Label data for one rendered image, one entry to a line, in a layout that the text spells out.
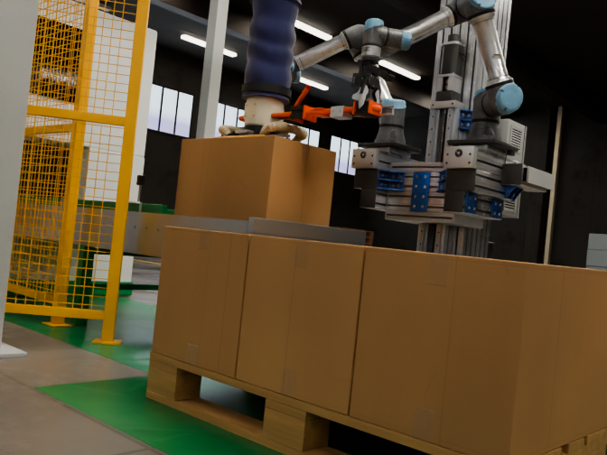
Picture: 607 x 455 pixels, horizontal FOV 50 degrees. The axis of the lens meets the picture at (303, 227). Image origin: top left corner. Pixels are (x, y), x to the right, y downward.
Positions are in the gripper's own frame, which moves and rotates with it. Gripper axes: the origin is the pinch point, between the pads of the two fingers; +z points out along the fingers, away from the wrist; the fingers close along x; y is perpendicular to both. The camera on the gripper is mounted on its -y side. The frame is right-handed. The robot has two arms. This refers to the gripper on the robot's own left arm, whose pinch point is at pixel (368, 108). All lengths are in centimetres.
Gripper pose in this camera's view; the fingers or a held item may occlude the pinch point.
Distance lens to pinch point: 262.2
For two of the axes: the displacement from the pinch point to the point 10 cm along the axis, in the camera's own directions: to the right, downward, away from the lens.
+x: -6.8, -0.9, -7.3
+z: -1.1, 9.9, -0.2
